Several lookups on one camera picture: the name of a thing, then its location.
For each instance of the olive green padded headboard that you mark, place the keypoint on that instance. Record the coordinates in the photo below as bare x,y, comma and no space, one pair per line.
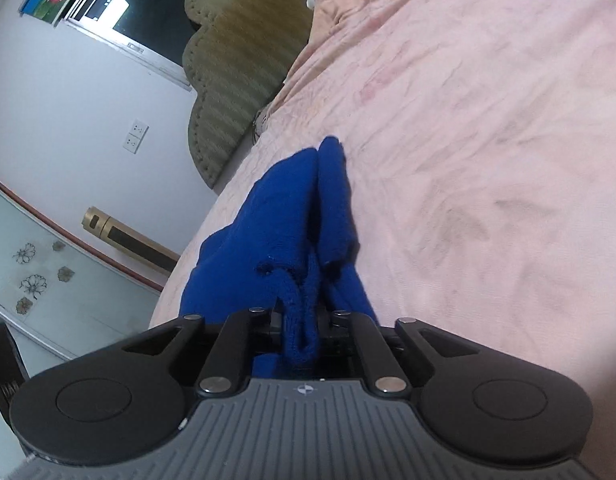
227,85

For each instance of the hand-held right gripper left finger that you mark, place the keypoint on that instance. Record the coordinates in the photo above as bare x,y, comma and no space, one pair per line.
237,340

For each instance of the brown patterned pillow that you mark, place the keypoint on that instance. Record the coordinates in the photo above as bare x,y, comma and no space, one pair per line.
259,125

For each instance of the gold tower air conditioner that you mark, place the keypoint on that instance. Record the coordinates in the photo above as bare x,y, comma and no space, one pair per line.
132,242

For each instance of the pink bed sheet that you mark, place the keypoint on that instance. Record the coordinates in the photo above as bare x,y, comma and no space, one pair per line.
488,160

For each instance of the blue knit sweater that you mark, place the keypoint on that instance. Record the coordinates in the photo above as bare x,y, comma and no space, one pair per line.
288,210

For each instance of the flower print wardrobe door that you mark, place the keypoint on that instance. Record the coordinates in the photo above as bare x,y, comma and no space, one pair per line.
87,320

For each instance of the dark window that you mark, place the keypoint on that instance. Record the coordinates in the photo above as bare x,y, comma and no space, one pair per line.
147,10

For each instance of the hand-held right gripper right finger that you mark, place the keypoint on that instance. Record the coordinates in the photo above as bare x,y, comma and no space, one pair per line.
368,345

